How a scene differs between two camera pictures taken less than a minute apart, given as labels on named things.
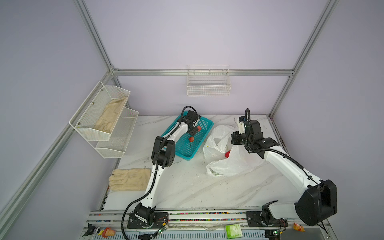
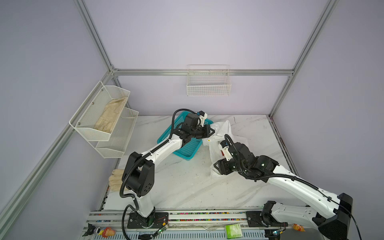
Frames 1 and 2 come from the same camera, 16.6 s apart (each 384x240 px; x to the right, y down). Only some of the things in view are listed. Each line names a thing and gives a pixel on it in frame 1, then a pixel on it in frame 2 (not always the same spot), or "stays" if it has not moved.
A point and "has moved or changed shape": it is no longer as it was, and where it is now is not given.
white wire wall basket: (208, 80) stays
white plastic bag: (224, 158) has moved or changed shape
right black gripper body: (245, 140) -> (238, 166)
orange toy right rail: (298, 227) stays
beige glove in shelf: (110, 114) stays
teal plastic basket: (186, 145) stays
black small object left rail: (91, 229) stays
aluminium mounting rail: (113, 221) stays
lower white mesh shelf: (115, 147) stays
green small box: (233, 231) stays
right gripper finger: (235, 138) -> (223, 167)
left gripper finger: (192, 131) -> (207, 131)
